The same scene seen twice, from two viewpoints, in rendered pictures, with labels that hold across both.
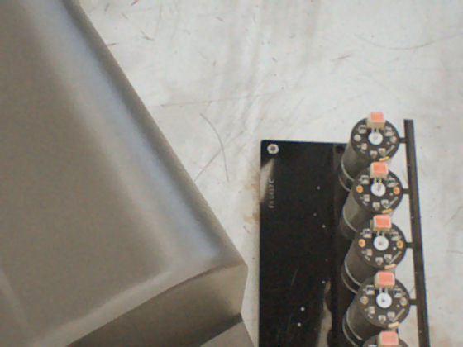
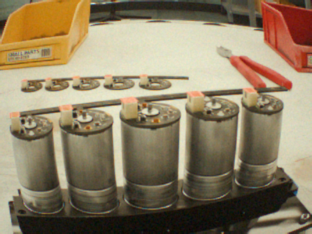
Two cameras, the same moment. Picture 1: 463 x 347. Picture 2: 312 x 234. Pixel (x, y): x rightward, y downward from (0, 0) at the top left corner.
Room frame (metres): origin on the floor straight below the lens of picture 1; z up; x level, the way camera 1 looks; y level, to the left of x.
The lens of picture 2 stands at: (0.20, 0.16, 0.91)
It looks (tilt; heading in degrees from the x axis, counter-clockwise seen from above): 22 degrees down; 259
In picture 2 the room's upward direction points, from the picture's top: straight up
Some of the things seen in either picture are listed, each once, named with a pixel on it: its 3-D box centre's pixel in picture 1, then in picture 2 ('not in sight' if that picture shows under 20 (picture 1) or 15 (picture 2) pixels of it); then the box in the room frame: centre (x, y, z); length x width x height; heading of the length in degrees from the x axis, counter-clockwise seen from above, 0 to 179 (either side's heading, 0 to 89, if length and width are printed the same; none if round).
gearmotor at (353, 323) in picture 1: (373, 316); (210, 158); (0.13, -0.08, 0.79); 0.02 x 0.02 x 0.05
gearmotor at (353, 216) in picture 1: (368, 209); (88, 171); (0.18, -0.07, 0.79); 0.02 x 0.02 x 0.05
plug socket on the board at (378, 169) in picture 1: (378, 172); (67, 114); (0.19, -0.07, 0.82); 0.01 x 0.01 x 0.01; 4
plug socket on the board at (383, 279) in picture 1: (384, 282); (197, 101); (0.14, -0.08, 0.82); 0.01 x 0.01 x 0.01; 4
